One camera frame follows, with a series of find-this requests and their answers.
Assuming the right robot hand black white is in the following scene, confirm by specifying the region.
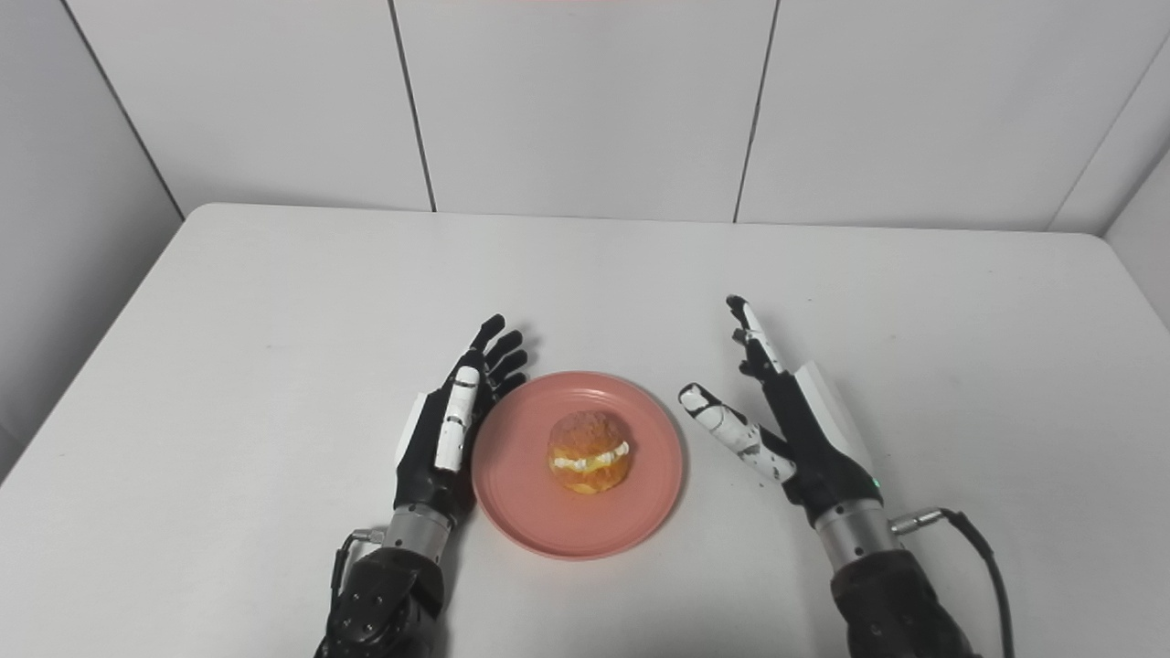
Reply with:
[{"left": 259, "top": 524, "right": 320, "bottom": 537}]
[{"left": 677, "top": 294, "right": 885, "bottom": 529}]

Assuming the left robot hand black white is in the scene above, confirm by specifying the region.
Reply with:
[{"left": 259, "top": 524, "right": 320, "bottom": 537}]
[{"left": 392, "top": 314, "right": 529, "bottom": 527}]

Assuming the pink round plate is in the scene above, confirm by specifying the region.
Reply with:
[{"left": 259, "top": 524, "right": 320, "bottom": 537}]
[{"left": 471, "top": 370, "right": 686, "bottom": 561}]

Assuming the cream puff pastry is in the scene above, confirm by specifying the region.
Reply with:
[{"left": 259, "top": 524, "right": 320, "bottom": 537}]
[{"left": 548, "top": 409, "right": 633, "bottom": 495}]

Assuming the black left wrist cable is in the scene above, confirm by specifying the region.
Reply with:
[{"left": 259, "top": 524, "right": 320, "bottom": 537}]
[{"left": 327, "top": 526, "right": 387, "bottom": 631}]

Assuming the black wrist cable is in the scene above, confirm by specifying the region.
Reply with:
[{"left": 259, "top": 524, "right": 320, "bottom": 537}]
[
  {"left": 891, "top": 507, "right": 1016, "bottom": 658},
  {"left": 327, "top": 526, "right": 387, "bottom": 631}
]

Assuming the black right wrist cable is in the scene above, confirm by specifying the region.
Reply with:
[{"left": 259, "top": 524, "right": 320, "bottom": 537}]
[{"left": 891, "top": 507, "right": 1016, "bottom": 658}]

